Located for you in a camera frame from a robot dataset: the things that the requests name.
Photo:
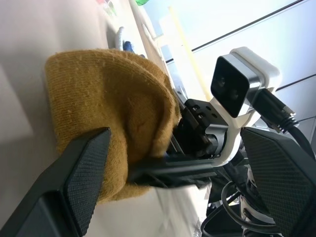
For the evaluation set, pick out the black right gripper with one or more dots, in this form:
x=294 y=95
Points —
x=200 y=130

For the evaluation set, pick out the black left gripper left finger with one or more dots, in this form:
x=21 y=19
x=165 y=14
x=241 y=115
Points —
x=61 y=187

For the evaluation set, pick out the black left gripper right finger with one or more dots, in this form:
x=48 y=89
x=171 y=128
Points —
x=284 y=182

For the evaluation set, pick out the mustard yellow sock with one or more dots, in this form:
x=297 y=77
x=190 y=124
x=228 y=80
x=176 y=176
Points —
x=98 y=98

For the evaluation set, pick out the blue cloth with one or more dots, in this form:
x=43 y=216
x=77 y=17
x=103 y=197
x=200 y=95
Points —
x=128 y=46

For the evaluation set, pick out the blue and white object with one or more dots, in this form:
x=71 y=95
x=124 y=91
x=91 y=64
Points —
x=119 y=37

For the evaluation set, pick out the green bottle with yellow cap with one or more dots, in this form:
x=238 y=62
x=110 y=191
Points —
x=141 y=2

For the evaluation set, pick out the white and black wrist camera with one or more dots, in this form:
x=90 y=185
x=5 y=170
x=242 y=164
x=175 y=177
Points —
x=265 y=67

